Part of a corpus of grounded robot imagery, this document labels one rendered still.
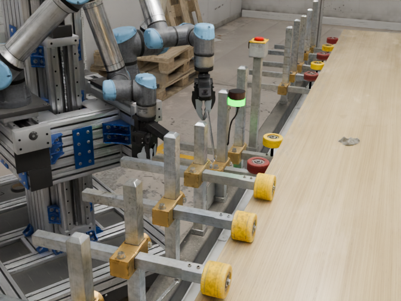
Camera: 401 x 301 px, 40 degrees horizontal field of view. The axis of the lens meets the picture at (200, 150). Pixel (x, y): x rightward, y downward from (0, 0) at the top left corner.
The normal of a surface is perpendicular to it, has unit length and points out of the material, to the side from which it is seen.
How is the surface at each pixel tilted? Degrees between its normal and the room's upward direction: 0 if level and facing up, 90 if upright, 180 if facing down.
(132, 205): 90
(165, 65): 90
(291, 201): 0
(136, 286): 90
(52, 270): 0
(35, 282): 0
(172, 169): 90
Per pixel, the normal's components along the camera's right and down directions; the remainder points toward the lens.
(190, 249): 0.01, -0.91
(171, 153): -0.33, 0.37
